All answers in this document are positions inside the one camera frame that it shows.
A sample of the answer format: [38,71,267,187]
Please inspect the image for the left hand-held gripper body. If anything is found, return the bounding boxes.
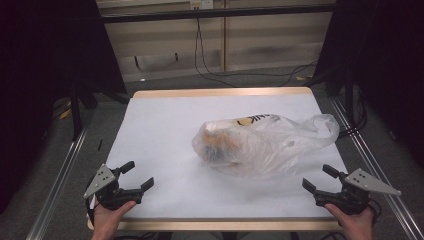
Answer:
[83,163,144,211]

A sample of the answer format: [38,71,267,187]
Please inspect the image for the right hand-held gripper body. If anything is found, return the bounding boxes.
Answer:
[313,168,402,216]

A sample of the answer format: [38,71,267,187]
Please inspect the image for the clear plastic bag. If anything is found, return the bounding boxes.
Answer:
[191,113,341,179]

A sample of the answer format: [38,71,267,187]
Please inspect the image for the person's left hand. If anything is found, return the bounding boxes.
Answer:
[91,200,137,240]

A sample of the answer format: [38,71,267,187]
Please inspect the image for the person's right hand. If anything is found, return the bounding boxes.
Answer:
[323,203,376,240]

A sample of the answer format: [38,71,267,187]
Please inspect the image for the white table mat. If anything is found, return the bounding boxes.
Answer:
[87,93,349,220]

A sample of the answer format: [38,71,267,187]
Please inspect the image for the black stand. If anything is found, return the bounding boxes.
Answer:
[68,79,129,142]
[304,63,358,128]

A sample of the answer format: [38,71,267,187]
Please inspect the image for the dark curtain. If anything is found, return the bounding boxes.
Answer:
[0,0,128,214]
[313,0,424,168]

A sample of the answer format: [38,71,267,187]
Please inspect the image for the wooden table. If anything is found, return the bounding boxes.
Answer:
[87,87,349,232]

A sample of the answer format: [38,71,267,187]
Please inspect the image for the black horizontal bar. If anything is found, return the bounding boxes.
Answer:
[100,3,337,24]

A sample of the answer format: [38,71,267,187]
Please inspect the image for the metal floor rail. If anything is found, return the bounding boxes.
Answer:
[329,96,424,240]
[25,124,91,240]

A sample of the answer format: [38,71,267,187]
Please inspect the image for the black floor cables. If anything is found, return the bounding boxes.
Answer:
[331,86,368,140]

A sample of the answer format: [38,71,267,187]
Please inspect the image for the black hanging cables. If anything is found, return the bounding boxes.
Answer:
[193,18,319,88]

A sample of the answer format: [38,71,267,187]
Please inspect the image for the white wall socket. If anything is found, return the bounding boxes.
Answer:
[189,0,214,10]

